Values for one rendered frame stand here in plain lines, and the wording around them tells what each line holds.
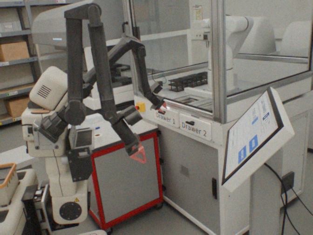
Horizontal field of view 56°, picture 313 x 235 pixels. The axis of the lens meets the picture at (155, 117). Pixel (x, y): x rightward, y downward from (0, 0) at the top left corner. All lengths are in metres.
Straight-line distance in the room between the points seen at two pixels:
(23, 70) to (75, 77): 4.86
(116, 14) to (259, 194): 1.99
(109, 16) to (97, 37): 1.62
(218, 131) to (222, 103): 0.18
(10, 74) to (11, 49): 0.61
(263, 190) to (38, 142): 0.93
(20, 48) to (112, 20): 3.01
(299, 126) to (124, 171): 1.35
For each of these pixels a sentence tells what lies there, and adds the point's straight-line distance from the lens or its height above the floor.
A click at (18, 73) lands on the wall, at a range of 5.96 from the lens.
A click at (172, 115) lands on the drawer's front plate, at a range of 2.05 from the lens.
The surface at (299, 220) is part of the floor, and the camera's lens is 2.60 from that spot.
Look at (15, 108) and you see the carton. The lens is 5.57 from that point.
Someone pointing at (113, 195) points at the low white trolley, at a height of 0.34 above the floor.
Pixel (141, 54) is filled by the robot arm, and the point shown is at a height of 1.38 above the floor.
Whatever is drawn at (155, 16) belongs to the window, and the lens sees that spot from 2.08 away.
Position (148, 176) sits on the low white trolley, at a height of 0.37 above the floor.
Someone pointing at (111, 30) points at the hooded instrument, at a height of 1.48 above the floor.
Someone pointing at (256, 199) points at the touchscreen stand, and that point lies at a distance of 1.36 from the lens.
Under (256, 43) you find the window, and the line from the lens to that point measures 1.86.
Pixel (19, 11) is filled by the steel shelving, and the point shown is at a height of 1.85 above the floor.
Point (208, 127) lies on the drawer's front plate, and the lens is 1.78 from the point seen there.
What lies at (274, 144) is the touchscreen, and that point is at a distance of 1.04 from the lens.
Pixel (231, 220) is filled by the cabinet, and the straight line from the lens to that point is 2.14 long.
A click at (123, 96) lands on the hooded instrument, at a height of 0.86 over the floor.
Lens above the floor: 1.56
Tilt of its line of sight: 19 degrees down
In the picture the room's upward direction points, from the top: 6 degrees counter-clockwise
